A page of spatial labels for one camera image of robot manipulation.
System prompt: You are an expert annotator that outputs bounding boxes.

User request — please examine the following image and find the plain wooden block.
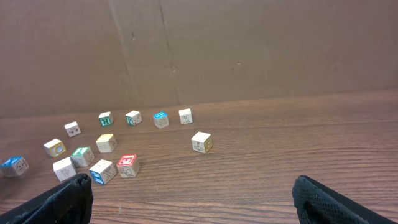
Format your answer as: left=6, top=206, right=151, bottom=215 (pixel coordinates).
left=53, top=157, right=76, bottom=182
left=64, top=121, right=81, bottom=138

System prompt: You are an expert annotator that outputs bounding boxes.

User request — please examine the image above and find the wooden block blue side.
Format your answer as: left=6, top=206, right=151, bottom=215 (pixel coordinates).
left=89, top=159, right=117, bottom=185

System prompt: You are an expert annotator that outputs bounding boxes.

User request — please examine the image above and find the wooden block isolated right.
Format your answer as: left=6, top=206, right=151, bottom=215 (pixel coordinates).
left=192, top=132, right=213, bottom=154

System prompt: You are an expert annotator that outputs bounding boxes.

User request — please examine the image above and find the plain wooden block upper left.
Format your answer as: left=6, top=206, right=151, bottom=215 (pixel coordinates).
left=64, top=121, right=81, bottom=138

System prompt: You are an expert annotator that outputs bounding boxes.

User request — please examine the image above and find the wooden block teal side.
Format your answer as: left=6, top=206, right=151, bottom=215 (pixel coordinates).
left=125, top=110, right=142, bottom=126
left=98, top=111, right=113, bottom=127

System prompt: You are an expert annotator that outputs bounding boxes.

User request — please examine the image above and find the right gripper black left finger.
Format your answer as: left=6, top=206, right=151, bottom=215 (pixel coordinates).
left=1, top=173, right=93, bottom=224

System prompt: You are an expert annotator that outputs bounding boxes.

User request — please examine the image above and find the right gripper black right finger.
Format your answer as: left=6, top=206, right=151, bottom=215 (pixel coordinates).
left=292, top=175, right=397, bottom=224

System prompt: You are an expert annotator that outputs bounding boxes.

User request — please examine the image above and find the wooden block teal side right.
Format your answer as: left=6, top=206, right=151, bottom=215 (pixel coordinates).
left=125, top=110, right=142, bottom=126

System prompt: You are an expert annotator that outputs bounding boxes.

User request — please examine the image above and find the plain wooden block center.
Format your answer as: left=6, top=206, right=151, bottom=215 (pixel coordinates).
left=53, top=157, right=76, bottom=182

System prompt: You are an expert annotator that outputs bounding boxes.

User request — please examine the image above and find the wooden block yellow side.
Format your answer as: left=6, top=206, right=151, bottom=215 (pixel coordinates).
left=44, top=139, right=67, bottom=157

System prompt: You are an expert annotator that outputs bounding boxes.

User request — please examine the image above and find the wooden block far right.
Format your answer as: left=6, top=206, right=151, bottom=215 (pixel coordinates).
left=178, top=108, right=193, bottom=124

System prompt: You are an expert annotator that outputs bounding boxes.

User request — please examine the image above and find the yellow top wooden block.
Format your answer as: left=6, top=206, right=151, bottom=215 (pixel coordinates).
left=96, top=134, right=118, bottom=153

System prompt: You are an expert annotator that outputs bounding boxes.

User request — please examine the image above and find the blue top wooden block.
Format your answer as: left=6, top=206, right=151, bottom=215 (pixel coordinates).
left=153, top=111, right=169, bottom=129

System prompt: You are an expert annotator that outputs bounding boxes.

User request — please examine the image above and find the wooden block teal side left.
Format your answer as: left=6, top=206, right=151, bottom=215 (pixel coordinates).
left=98, top=111, right=113, bottom=127

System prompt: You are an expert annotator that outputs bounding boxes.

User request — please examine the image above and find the red letter E block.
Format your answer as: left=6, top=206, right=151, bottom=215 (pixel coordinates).
left=117, top=154, right=140, bottom=178

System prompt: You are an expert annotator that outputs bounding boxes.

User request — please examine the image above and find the green letter L block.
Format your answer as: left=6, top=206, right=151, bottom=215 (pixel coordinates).
left=70, top=146, right=95, bottom=167

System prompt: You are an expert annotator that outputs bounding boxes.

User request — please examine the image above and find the blue letter X block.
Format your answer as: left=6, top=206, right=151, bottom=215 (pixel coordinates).
left=1, top=156, right=29, bottom=177

